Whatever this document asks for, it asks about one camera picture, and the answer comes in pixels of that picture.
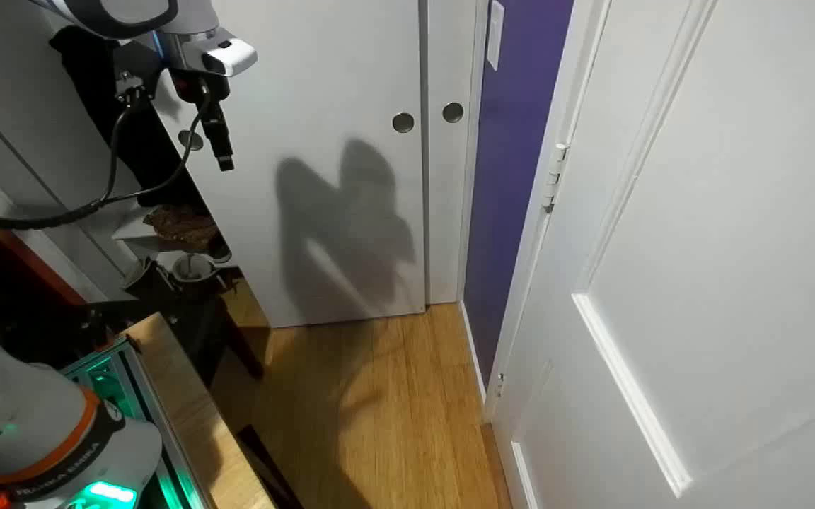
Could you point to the white panel room door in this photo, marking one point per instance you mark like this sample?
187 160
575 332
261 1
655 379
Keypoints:
660 334

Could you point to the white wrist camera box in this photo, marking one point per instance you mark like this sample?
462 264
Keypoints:
230 58

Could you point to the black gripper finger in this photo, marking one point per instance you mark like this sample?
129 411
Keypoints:
218 134

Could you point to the white sliding closet door left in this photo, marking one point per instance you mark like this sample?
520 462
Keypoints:
323 208

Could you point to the white sliding closet door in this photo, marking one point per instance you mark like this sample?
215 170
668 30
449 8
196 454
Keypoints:
449 52
323 208

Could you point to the door latch plate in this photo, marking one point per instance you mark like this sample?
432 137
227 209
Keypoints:
555 174

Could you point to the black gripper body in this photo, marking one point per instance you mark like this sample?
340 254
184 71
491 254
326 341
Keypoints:
200 89

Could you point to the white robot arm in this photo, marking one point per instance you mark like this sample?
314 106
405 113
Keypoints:
64 444

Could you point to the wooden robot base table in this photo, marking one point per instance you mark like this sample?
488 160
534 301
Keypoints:
147 373

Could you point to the white sliding closet door right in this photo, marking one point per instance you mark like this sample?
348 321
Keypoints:
449 52

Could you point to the white light switch plate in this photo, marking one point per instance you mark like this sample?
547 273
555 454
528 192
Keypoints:
494 35

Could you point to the dark shelf with clutter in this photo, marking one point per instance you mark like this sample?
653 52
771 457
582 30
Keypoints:
181 245

